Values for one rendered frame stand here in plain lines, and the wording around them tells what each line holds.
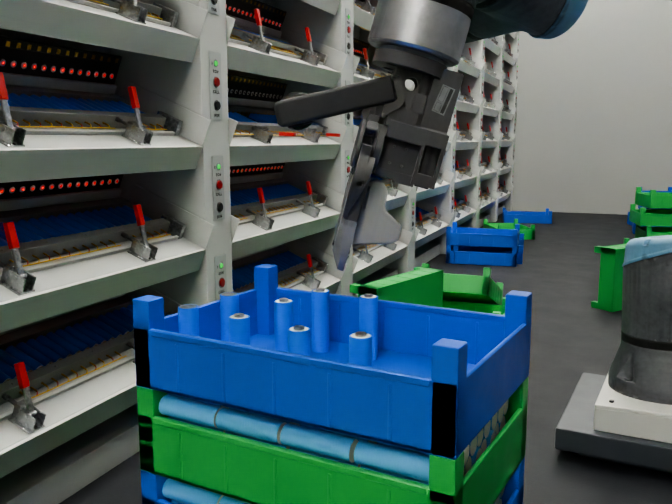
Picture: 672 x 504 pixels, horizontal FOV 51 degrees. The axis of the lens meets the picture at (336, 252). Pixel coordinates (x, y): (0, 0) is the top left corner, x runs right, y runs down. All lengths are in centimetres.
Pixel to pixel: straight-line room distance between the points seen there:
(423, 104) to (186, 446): 38
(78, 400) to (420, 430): 72
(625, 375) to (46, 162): 99
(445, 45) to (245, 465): 41
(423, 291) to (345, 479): 125
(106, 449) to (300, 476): 70
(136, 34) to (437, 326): 71
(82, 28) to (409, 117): 57
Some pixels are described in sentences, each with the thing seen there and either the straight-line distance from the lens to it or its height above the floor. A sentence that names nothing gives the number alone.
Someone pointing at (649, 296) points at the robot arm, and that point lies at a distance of 128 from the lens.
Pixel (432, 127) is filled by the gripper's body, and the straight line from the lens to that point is 68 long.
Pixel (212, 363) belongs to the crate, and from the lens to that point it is 59.
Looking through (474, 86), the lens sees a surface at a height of 82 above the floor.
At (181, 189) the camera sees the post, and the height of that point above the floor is 44.
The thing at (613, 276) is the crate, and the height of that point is 11.
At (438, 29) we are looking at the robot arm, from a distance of 66.
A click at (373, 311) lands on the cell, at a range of 68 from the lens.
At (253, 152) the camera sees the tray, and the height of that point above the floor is 51.
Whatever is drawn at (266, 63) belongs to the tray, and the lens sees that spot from 156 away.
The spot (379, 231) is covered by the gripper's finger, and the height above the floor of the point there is 45.
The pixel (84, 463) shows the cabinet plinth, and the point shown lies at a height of 4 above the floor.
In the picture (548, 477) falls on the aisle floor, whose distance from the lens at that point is 123.
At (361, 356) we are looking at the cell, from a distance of 54.
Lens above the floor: 54
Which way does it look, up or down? 9 degrees down
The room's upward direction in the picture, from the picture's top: straight up
